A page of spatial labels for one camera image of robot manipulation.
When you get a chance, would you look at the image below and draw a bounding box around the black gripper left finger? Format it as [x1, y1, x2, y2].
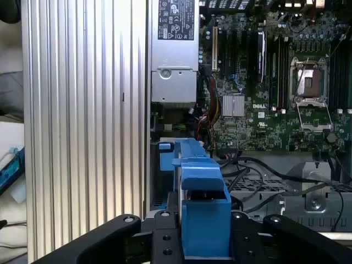
[32, 210, 182, 264]

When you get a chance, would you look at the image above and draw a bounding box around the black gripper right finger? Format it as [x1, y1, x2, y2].
[230, 210, 352, 264]

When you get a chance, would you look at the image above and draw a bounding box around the black disk wire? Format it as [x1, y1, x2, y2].
[238, 156, 345, 232]

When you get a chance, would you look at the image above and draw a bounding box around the hard disk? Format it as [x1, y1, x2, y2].
[172, 138, 232, 261]

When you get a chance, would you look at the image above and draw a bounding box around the silver disk bay cage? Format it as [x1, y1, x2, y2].
[219, 161, 352, 234]

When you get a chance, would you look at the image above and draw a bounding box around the white expansion slot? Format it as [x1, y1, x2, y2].
[211, 25, 219, 72]

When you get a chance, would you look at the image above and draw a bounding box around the grey open PC case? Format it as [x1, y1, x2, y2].
[145, 0, 352, 241]

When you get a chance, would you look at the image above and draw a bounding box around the pale blue teach pendant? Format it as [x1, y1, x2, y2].
[0, 147, 26, 195]

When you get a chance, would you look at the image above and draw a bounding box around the metal socket cover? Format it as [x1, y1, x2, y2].
[295, 97, 334, 133]

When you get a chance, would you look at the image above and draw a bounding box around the green motherboard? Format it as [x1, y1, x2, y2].
[199, 10, 352, 152]

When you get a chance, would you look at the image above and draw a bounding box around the silver chipset heatsink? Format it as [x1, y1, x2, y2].
[222, 94, 246, 117]

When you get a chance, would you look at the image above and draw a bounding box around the CPU socket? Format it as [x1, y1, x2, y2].
[289, 56, 330, 101]

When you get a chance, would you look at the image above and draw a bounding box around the thin metal locking lever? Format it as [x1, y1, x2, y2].
[294, 57, 310, 97]
[326, 33, 347, 57]

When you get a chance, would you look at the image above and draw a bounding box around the silver power supply unit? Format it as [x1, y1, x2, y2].
[150, 0, 200, 104]

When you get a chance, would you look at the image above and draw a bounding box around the red yellow black wire bundle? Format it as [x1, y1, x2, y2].
[196, 74, 222, 149]

